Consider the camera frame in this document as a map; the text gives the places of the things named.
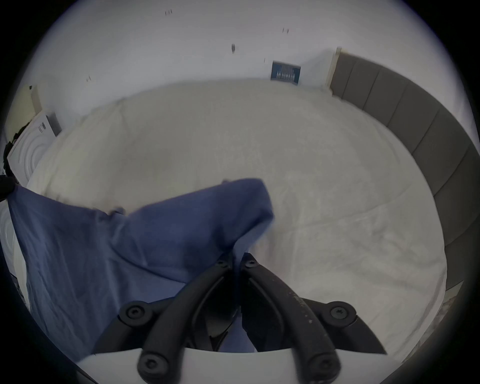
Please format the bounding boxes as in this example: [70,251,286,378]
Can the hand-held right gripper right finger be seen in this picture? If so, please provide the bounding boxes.
[240,257,388,383]

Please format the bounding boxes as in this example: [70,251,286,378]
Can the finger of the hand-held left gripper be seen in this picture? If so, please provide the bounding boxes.
[0,175,17,201]

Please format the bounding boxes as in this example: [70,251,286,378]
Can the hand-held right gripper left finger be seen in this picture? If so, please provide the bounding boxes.
[92,259,232,382]

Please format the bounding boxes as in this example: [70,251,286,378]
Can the dark blue shirt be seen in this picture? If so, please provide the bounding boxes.
[7,178,276,362]

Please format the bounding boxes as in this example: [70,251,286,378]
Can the white washing machine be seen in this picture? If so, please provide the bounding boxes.
[7,112,62,185]

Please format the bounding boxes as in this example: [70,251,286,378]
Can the bed with beige sheet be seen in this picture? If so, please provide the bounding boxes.
[0,78,449,362]

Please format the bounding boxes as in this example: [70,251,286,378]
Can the grey padded headboard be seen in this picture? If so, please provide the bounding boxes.
[329,52,480,297]

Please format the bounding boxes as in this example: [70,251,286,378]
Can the blue sign on wall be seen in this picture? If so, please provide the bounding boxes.
[270,61,302,86]

